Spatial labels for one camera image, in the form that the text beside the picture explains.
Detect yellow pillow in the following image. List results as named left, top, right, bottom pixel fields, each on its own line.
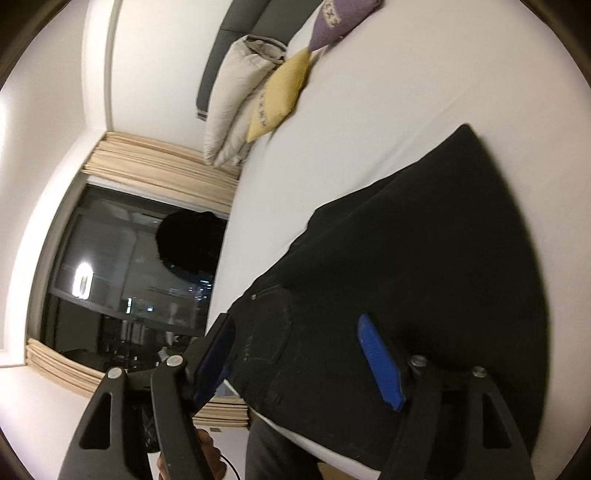
left=246, top=47, right=311, bottom=143

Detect beige curtain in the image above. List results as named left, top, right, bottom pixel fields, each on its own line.
left=25, top=131, right=250, bottom=430

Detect dark window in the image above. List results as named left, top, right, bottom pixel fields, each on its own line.
left=37, top=186, right=228, bottom=372

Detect person's hand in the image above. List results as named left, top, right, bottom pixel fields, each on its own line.
left=155, top=427, right=229, bottom=480

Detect black cable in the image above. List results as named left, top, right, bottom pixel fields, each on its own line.
left=218, top=455, right=243, bottom=480

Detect black denim pants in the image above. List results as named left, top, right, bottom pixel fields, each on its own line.
left=228, top=124, right=548, bottom=469

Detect purple pillow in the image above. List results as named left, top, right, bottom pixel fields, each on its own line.
left=308, top=0, right=383, bottom=51

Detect white bed mattress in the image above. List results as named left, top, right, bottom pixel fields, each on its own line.
left=209, top=1, right=590, bottom=479

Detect dark grey headboard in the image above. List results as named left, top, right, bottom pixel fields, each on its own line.
left=195, top=0, right=325, bottom=123

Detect white grey pillow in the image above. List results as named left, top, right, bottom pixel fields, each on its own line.
left=204, top=35, right=287, bottom=167

